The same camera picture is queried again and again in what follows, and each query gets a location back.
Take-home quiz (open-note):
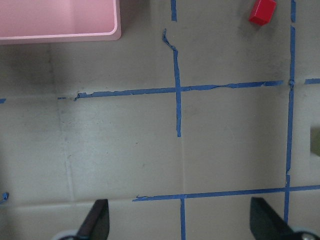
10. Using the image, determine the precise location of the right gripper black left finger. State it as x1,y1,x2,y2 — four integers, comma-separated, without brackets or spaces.
76,199,110,239

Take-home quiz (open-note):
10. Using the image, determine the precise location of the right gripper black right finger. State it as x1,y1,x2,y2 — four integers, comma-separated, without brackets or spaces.
250,196,320,240

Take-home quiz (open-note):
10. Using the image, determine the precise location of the pink plastic box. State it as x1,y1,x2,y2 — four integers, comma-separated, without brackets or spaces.
0,0,122,45

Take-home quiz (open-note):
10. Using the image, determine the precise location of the brown paper table cover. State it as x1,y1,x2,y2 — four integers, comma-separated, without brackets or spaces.
0,0,320,240

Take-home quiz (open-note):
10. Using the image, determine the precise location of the red toy block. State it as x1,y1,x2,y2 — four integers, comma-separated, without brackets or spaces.
248,0,277,26

